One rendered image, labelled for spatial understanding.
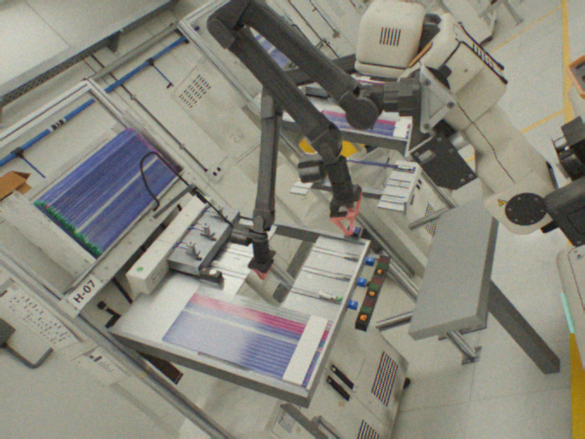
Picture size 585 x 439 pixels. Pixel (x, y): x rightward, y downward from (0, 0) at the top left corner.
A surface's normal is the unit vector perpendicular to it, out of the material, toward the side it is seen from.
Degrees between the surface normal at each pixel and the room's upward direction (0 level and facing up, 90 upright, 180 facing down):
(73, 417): 90
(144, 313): 43
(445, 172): 90
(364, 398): 90
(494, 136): 90
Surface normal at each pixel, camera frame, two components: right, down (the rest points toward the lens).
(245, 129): -0.37, 0.62
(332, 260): -0.06, -0.77
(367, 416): 0.64, -0.37
